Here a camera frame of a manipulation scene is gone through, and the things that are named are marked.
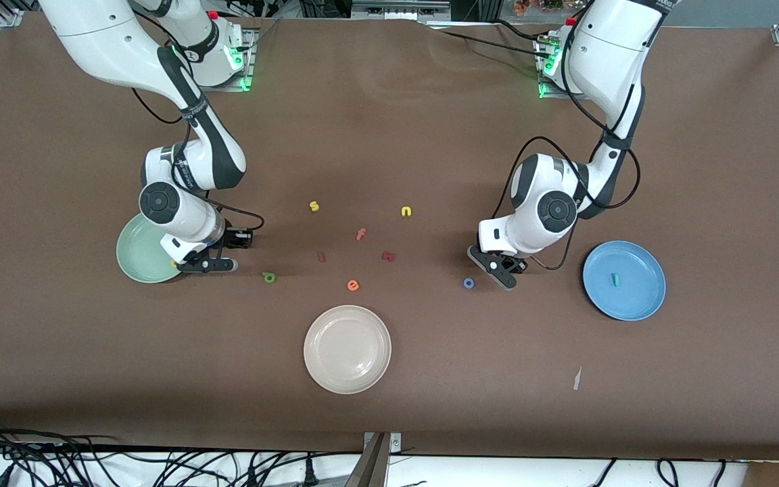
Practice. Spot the beige plate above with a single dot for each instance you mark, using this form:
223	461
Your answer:
347	350

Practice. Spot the grey power strip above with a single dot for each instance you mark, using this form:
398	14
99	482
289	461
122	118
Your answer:
399	9

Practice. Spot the blue plate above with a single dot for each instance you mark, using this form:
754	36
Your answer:
633	297

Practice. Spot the metal table bracket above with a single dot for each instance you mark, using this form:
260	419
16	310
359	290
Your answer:
372	467

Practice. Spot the small white paper scrap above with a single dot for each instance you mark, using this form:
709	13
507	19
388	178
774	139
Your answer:
576	379

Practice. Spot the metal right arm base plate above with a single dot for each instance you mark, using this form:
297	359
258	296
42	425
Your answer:
227	86

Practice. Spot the light green plate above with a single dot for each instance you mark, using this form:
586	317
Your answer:
136	260

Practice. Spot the brown table cover sheet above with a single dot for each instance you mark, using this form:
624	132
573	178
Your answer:
430	135

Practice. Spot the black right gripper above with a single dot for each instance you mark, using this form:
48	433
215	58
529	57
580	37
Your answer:
232	239

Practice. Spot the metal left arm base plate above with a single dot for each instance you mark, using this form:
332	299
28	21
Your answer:
552	96

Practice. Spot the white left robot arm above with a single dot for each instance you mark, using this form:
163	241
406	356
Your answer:
606	54

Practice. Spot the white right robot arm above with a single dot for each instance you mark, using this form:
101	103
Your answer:
105	40

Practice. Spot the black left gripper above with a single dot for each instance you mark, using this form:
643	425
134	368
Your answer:
516	264

